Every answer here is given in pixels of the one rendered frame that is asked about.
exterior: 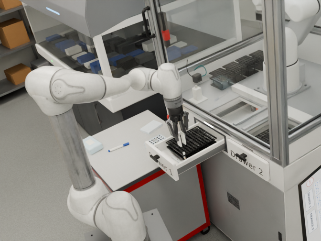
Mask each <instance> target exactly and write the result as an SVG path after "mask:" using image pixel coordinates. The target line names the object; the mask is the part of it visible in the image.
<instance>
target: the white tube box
mask: <svg viewBox="0 0 321 241"><path fill-rule="evenodd" d="M156 137H157V140H155V142H153V140H152V139H155V138H156ZM152 139H150V140H148V142H150V143H151V144H153V145H154V144H156V141H158V142H160V141H162V140H164V139H166V137H165V136H163V135H161V134H159V135H157V136H155V137H153V138H152Z"/></svg>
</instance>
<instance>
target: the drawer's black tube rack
mask: <svg viewBox="0 0 321 241"><path fill-rule="evenodd" d="M180 138H181V135H180ZM185 139H186V145H185V144H183V143H182V147H180V146H179V145H178V143H177V141H176V140H175V138H173V139H171V140H169V142H171V143H172V144H173V145H175V146H176V147H177V148H179V149H180V150H181V151H183V152H185V153H186V159H187V158H189V157H191V156H193V155H194V154H196V153H198V152H200V151H202V150H204V149H205V148H207V147H209V146H211V145H213V144H215V143H216V142H217V141H215V139H217V138H216V137H215V136H213V135H212V134H210V133H209V132H207V131H205V130H204V129H202V128H201V127H199V126H196V127H194V128H192V129H190V130H188V131H187V133H186V138H185ZM181 142H182V139H181ZM167 148H168V149H169V150H170V151H171V152H173V153H174V154H175V155H177V156H178V157H179V158H181V159H182V160H185V159H184V157H183V156H182V155H181V154H179V153H178V152H177V151H175V150H174V149H173V148H171V147H170V146H169V145H168V146H167Z"/></svg>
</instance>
